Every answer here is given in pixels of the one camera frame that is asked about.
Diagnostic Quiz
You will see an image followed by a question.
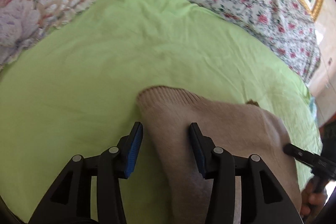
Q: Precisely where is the beige knitted sweater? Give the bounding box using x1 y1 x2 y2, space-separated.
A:
137 86 302 223

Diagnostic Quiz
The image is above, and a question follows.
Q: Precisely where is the person right hand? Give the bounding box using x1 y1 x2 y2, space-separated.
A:
299 177 328 218

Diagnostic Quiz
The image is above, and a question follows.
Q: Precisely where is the green bed sheet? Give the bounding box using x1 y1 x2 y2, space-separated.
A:
1 0 322 222

